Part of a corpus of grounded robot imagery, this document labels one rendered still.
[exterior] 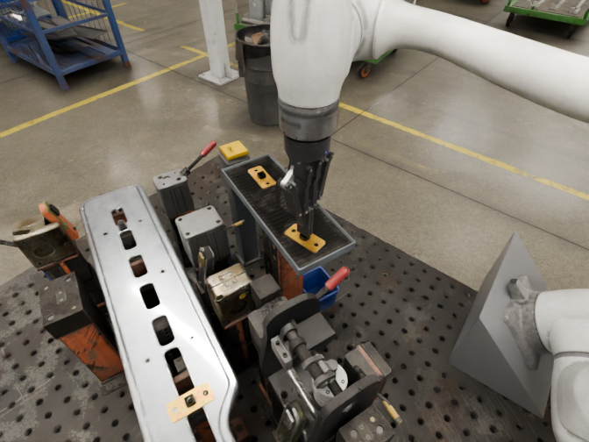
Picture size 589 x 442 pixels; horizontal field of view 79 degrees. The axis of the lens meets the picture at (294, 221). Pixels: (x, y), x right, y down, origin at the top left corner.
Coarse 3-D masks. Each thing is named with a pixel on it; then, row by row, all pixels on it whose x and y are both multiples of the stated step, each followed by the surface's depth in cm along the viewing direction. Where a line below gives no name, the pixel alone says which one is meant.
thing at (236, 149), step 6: (228, 144) 99; (234, 144) 99; (240, 144) 99; (222, 150) 97; (228, 150) 97; (234, 150) 97; (240, 150) 97; (246, 150) 97; (228, 156) 95; (234, 156) 96; (240, 156) 97
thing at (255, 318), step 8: (264, 304) 73; (272, 304) 73; (256, 312) 72; (264, 312) 72; (248, 320) 72; (256, 320) 71; (256, 328) 69; (256, 336) 71; (256, 344) 75; (264, 384) 93; (264, 392) 96; (264, 400) 95; (264, 408) 94
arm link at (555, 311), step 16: (544, 304) 88; (560, 304) 85; (576, 304) 82; (544, 320) 87; (560, 320) 83; (576, 320) 81; (544, 336) 87; (560, 336) 82; (576, 336) 79; (560, 352) 81; (576, 352) 78
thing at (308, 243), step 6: (288, 228) 76; (294, 228) 76; (288, 234) 75; (294, 234) 75; (300, 234) 74; (312, 234) 75; (294, 240) 74; (300, 240) 74; (306, 240) 74; (312, 240) 74; (318, 240) 74; (306, 246) 73; (312, 246) 73; (318, 246) 73; (312, 252) 72
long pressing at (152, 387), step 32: (128, 192) 109; (96, 224) 100; (128, 224) 100; (160, 224) 99; (96, 256) 92; (128, 256) 92; (160, 256) 92; (128, 288) 85; (160, 288) 85; (192, 288) 85; (128, 320) 79; (192, 320) 79; (128, 352) 74; (160, 352) 74; (192, 352) 74; (224, 352) 74; (128, 384) 70; (160, 384) 69; (224, 384) 69; (160, 416) 66; (224, 416) 65
